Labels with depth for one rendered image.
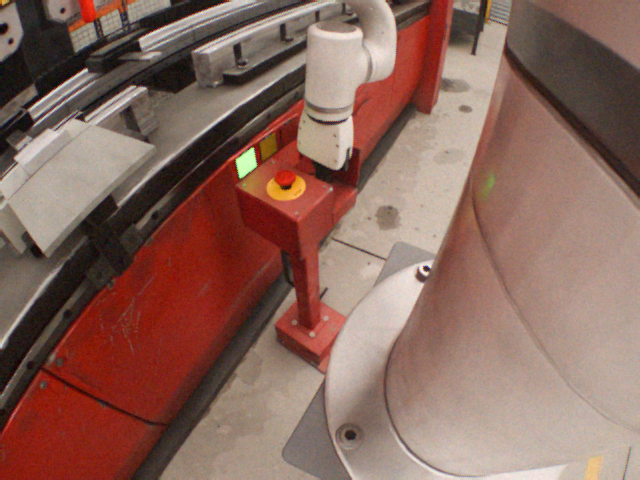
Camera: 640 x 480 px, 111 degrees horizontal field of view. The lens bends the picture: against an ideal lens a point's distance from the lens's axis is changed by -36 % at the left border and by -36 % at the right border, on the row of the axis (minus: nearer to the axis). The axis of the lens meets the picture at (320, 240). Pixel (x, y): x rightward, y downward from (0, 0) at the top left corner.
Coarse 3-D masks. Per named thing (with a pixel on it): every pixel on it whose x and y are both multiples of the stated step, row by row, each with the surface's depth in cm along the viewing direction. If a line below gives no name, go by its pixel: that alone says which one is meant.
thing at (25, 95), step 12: (12, 60) 28; (24, 60) 30; (0, 72) 27; (12, 72) 29; (24, 72) 31; (0, 84) 28; (12, 84) 30; (24, 84) 32; (0, 96) 29; (12, 96) 31; (24, 96) 33; (0, 108) 30; (12, 108) 32; (0, 120) 31
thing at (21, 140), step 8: (16, 112) 44; (24, 112) 46; (8, 120) 43; (16, 120) 44; (24, 120) 46; (32, 120) 48; (0, 128) 42; (8, 128) 43; (16, 128) 45; (24, 128) 47; (0, 136) 42; (8, 136) 44; (16, 136) 43; (24, 136) 42; (0, 144) 42; (8, 144) 44; (16, 144) 41; (24, 144) 40; (0, 152) 43
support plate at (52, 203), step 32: (64, 128) 42; (96, 128) 40; (64, 160) 35; (96, 160) 35; (128, 160) 34; (32, 192) 32; (64, 192) 31; (96, 192) 31; (32, 224) 28; (64, 224) 28
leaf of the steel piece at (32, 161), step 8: (48, 136) 41; (56, 136) 40; (64, 136) 37; (40, 144) 39; (48, 144) 35; (56, 144) 36; (64, 144) 38; (32, 152) 38; (40, 152) 34; (48, 152) 35; (56, 152) 37; (24, 160) 37; (32, 160) 33; (40, 160) 35; (48, 160) 36; (24, 168) 35; (32, 168) 34
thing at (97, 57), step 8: (120, 40) 64; (128, 40) 62; (136, 40) 64; (104, 48) 61; (112, 48) 60; (120, 48) 61; (128, 48) 63; (136, 48) 65; (96, 56) 59; (104, 56) 59; (112, 56) 60; (120, 56) 62; (128, 56) 61; (136, 56) 59; (144, 56) 58; (152, 56) 57; (88, 64) 61; (96, 64) 60; (104, 64) 59; (112, 64) 61; (88, 72) 64; (96, 72) 62; (104, 72) 60
